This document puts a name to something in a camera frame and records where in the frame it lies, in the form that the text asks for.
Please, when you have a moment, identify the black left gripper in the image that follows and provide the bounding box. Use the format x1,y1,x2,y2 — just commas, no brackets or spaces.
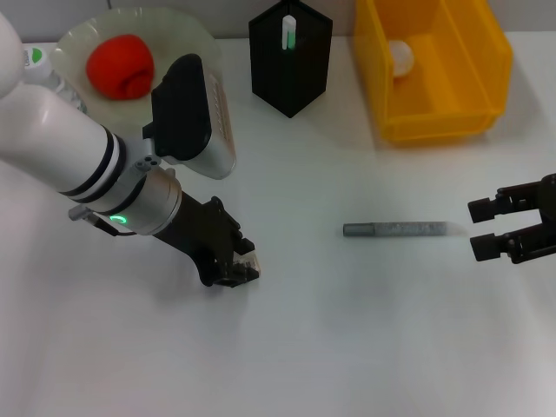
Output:
151,190,262,288

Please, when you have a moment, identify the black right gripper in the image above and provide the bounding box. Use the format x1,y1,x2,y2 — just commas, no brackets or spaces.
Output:
467,172,556,266

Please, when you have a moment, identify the beige eraser with barcode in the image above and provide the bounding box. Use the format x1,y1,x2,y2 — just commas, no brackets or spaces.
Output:
236,250,262,279

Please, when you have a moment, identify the grey glitter pen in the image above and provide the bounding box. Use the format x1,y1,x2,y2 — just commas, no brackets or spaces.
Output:
342,221,469,240

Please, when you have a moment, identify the white paper ball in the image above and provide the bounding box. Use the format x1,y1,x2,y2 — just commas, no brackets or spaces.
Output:
387,38,417,79

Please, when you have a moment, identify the orange toy fruit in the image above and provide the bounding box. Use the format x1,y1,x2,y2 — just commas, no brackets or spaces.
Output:
85,34,156,102

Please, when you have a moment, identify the green pen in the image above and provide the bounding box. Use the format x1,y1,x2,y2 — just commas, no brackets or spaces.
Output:
281,15,298,52

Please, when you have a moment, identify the clear green-label water bottle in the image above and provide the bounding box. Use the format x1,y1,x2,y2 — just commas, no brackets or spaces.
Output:
21,45,91,117

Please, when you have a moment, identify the black mesh pen holder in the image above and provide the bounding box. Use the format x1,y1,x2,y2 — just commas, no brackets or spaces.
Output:
248,0,334,120

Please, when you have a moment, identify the pale green glass fruit plate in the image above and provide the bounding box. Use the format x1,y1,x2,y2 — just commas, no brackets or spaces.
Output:
54,5,223,128

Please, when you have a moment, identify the yellow plastic bin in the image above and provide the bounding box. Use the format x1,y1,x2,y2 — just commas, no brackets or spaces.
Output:
352,0,515,147

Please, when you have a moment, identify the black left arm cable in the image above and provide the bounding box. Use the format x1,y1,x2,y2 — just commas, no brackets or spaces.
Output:
84,215,136,238

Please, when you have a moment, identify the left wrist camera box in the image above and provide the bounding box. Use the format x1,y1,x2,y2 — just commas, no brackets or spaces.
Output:
142,53,238,182

